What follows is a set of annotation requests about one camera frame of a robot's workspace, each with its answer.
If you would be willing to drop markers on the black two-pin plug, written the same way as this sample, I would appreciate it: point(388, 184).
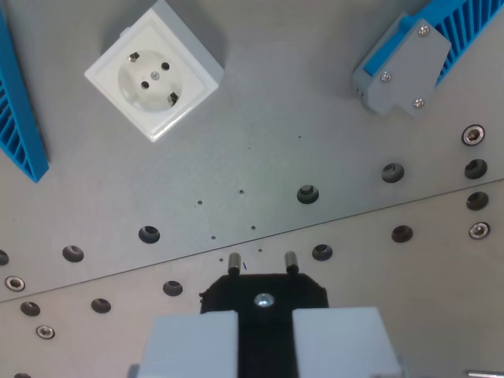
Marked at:
point(267, 334)

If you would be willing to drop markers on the blue ribbed plastic part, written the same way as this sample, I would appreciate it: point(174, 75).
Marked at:
point(17, 130)
point(466, 27)

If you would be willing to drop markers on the hex socket plate screw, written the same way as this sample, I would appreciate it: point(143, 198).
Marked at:
point(473, 135)
point(45, 331)
point(479, 230)
point(15, 283)

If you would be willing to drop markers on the grey plastic bracket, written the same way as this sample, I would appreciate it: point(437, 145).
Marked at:
point(409, 67)

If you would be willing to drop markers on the silver metal edge piece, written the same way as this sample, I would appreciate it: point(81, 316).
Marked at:
point(485, 374)

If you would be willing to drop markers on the white wall socket box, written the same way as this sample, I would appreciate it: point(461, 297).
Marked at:
point(151, 84)

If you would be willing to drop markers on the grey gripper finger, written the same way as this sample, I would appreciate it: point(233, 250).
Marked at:
point(189, 346)
point(342, 342)

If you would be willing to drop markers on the silver bracket screw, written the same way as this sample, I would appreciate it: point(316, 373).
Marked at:
point(423, 30)
point(418, 103)
point(386, 76)

